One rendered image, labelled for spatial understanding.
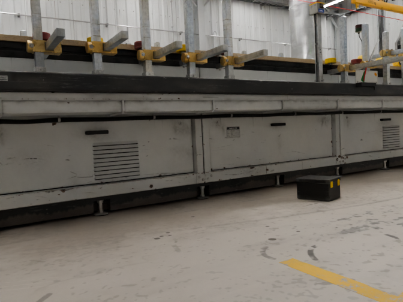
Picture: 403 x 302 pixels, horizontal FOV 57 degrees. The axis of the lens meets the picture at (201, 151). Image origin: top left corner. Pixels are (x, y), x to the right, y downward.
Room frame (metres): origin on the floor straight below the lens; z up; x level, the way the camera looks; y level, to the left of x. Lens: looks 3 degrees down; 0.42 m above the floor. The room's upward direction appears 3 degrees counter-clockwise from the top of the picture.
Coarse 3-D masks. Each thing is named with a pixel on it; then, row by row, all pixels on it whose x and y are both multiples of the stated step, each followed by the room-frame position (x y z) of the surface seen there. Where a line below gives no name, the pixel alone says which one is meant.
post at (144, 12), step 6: (144, 0) 1.86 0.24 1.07; (144, 6) 1.86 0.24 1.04; (144, 12) 1.86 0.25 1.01; (144, 18) 1.86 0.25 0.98; (144, 24) 1.86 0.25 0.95; (144, 30) 1.86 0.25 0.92; (144, 36) 1.86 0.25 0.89; (150, 36) 1.88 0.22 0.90; (144, 42) 1.86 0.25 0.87; (150, 42) 1.87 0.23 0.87; (144, 48) 1.86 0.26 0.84; (150, 48) 1.87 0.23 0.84; (144, 66) 1.87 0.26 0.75; (150, 66) 1.87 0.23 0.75
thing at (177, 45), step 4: (172, 44) 1.70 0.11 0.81; (176, 44) 1.67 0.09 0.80; (180, 44) 1.68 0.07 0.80; (164, 48) 1.77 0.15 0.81; (168, 48) 1.74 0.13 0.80; (172, 48) 1.70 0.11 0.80; (176, 48) 1.68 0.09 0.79; (180, 48) 1.69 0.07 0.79; (156, 52) 1.85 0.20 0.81; (160, 52) 1.81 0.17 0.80; (164, 52) 1.77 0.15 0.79; (168, 52) 1.76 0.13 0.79; (172, 52) 1.77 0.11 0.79; (156, 56) 1.85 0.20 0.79; (160, 56) 1.85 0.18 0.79; (140, 64) 2.02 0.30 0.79
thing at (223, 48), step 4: (224, 44) 1.80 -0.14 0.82; (216, 48) 1.84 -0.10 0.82; (220, 48) 1.82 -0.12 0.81; (224, 48) 1.80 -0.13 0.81; (204, 52) 1.94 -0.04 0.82; (208, 52) 1.91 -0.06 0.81; (212, 52) 1.88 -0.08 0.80; (216, 52) 1.85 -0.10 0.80; (220, 52) 1.84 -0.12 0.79; (200, 56) 1.97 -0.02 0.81; (204, 56) 1.94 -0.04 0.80; (208, 56) 1.92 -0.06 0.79; (212, 56) 1.93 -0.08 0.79; (200, 60) 2.01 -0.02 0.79; (180, 64) 2.16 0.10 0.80; (184, 64) 2.12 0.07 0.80
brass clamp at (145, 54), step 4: (140, 52) 1.84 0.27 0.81; (144, 52) 1.85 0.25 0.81; (148, 52) 1.86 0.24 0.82; (152, 52) 1.87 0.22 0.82; (140, 56) 1.84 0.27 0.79; (144, 56) 1.85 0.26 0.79; (148, 56) 1.86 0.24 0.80; (152, 56) 1.87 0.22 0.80; (164, 56) 1.91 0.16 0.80; (140, 60) 1.86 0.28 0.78; (144, 60) 1.86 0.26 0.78; (152, 60) 1.87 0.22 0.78; (156, 60) 1.88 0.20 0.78; (160, 60) 1.89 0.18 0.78; (164, 60) 1.90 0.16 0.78
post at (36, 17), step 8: (32, 0) 1.60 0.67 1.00; (32, 8) 1.60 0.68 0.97; (40, 8) 1.62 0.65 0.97; (32, 16) 1.60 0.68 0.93; (40, 16) 1.61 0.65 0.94; (32, 24) 1.60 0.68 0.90; (40, 24) 1.61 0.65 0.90; (32, 32) 1.62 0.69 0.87; (40, 32) 1.61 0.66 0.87; (40, 56) 1.61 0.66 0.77; (40, 64) 1.61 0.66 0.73
